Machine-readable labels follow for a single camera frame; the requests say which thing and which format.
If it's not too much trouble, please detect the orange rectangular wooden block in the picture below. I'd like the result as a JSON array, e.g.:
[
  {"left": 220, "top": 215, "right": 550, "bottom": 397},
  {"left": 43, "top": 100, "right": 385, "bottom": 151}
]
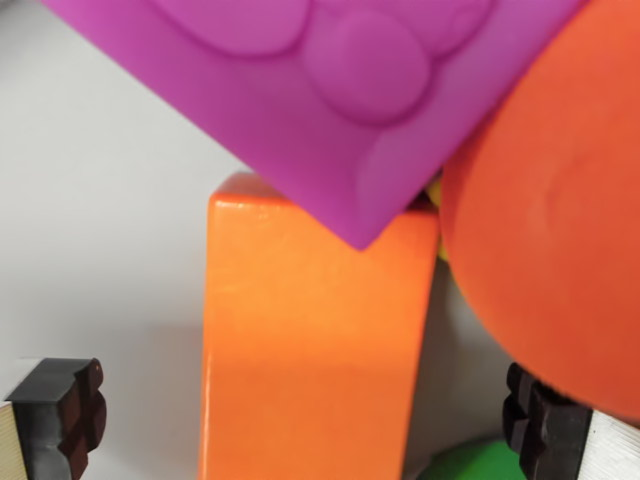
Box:
[{"left": 198, "top": 171, "right": 442, "bottom": 480}]

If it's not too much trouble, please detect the orange foam ball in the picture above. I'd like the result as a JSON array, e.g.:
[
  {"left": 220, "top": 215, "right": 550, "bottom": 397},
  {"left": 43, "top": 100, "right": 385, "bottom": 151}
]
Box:
[{"left": 438, "top": 0, "right": 640, "bottom": 427}]

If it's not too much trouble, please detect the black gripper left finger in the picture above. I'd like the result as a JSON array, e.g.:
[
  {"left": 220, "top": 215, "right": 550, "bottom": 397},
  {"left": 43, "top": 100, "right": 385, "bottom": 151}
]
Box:
[{"left": 0, "top": 357, "right": 108, "bottom": 480}]

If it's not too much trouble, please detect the green rounded block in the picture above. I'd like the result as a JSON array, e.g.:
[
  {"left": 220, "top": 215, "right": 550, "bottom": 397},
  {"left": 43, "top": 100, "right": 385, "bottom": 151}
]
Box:
[{"left": 413, "top": 434, "right": 527, "bottom": 480}]

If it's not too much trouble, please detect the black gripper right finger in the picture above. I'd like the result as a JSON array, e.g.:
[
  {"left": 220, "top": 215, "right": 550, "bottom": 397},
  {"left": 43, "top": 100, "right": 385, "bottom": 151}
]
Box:
[{"left": 502, "top": 362, "right": 640, "bottom": 480}]

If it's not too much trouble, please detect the magenta embossed soft cube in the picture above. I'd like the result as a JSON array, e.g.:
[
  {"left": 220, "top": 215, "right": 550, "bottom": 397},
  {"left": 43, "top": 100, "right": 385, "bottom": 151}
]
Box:
[{"left": 39, "top": 0, "right": 592, "bottom": 253}]

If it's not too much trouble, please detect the small yellow green toy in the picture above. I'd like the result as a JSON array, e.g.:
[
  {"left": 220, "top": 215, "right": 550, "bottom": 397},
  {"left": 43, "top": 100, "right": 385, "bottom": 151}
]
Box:
[{"left": 426, "top": 178, "right": 449, "bottom": 264}]

